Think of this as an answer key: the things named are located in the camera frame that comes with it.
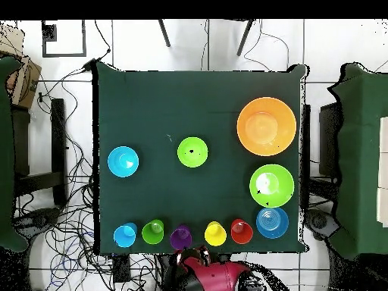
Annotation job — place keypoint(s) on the purple cup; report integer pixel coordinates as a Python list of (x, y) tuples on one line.
[(181, 238)]

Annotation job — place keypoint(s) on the small green bowl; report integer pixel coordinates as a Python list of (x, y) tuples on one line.
[(192, 152)]

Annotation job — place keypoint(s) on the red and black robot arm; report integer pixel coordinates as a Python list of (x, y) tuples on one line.
[(218, 272)]

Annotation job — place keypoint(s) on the yellow cup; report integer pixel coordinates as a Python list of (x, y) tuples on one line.
[(215, 235)]

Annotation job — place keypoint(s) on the red-orange cup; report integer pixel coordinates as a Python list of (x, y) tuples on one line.
[(242, 233)]

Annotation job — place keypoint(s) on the green cup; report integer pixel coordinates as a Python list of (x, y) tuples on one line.
[(152, 233)]

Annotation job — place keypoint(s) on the large blue bowl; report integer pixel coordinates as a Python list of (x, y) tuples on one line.
[(272, 222)]

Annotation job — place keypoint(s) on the blue cup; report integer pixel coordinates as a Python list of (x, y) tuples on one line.
[(124, 236)]

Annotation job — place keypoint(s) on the black power strip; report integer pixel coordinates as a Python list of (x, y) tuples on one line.
[(122, 268)]

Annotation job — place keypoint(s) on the large green bowl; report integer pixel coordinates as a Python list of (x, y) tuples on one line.
[(272, 185)]

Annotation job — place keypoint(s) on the grey floor base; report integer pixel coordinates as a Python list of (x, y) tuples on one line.
[(318, 221)]

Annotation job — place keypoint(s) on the small cyan bowl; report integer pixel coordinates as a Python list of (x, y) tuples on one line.
[(123, 161)]

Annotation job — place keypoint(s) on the large orange bowl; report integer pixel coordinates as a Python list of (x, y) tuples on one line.
[(266, 125)]

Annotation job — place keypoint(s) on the dark green tablecloth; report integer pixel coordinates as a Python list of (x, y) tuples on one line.
[(182, 106)]

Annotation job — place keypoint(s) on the grey base with black knob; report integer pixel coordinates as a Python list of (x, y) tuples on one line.
[(39, 218)]

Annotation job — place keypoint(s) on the green-clothed side table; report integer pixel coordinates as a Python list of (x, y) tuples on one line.
[(360, 151), (6, 151)]

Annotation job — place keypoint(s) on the white boxes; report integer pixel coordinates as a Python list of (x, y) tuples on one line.
[(383, 169)]

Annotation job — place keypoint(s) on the black stand leg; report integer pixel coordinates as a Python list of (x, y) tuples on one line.
[(164, 33), (245, 38)]

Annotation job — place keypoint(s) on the black power adapter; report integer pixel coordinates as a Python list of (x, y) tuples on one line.
[(88, 64)]

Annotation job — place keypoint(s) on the cardboard box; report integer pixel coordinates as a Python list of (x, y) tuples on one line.
[(24, 81)]

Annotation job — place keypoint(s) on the black square floor frame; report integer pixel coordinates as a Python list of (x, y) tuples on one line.
[(63, 55)]

